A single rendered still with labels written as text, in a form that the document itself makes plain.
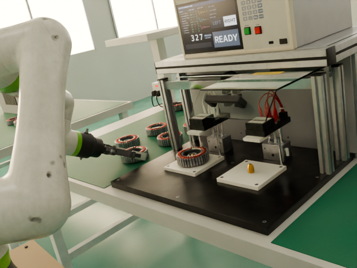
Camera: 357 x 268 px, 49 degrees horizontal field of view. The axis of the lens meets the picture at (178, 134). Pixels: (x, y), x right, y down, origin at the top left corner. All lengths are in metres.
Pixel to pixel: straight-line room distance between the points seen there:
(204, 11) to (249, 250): 0.76
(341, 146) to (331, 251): 0.43
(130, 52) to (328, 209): 5.95
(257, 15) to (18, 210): 0.82
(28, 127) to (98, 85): 5.55
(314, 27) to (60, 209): 0.88
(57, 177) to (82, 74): 5.48
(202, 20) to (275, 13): 0.28
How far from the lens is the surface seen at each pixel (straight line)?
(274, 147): 1.28
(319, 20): 1.30
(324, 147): 1.15
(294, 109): 1.36
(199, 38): 1.36
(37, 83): 0.91
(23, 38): 1.00
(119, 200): 1.32
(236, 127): 1.52
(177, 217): 1.11
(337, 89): 1.19
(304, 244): 0.93
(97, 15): 6.50
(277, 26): 1.18
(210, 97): 0.99
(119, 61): 6.63
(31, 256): 1.07
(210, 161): 1.34
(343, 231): 0.97
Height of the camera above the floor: 1.27
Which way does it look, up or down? 17 degrees down
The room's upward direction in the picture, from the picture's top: 12 degrees counter-clockwise
